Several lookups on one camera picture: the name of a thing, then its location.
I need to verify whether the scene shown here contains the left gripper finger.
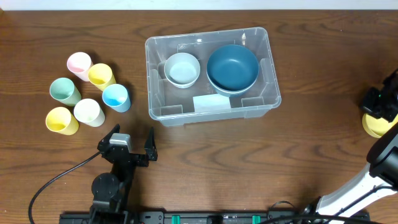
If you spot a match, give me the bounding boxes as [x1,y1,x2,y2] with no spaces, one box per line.
[144,127,158,161]
[97,124,120,149]

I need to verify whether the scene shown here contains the yellow small bowl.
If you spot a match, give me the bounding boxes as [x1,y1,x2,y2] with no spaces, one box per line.
[362,113,397,138]

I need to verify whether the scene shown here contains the white small bowl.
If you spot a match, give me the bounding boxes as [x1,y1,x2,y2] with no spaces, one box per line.
[167,78,197,88]

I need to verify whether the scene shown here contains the light blue small bowl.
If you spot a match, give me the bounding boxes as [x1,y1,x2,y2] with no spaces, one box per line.
[164,52,201,83]

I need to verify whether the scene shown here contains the dark blue large bowl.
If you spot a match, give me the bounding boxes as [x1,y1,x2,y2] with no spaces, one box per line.
[211,84,250,98]

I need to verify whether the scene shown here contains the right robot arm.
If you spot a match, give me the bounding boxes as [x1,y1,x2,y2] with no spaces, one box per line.
[303,71,397,220]

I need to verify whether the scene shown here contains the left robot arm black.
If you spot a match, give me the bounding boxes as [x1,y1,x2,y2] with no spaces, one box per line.
[88,124,158,224]

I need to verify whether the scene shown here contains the clear plastic storage container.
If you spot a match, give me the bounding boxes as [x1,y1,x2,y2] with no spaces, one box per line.
[145,27,282,126]

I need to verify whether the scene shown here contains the cream white plastic cup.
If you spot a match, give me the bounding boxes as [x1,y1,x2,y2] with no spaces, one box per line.
[73,98,105,127]

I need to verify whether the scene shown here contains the light blue plastic cup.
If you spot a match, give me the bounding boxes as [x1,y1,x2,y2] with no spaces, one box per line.
[102,84,131,113]

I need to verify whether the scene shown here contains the yellow plastic cup lower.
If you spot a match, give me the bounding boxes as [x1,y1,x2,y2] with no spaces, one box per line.
[45,107,79,135]

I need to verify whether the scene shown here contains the yellow plastic cup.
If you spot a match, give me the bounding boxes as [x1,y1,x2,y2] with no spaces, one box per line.
[88,63,116,91]
[45,107,79,135]

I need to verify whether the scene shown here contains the yellow plastic cup upper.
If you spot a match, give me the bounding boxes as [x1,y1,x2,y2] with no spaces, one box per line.
[88,63,116,91]

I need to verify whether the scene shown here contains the green plastic cup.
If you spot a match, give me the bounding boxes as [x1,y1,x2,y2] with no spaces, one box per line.
[49,77,81,106]

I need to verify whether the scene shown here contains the pink plastic cup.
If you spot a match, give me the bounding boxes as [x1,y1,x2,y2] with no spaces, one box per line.
[67,52,93,82]

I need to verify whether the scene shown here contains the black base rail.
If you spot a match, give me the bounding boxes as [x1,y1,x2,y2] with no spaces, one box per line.
[59,210,295,224]

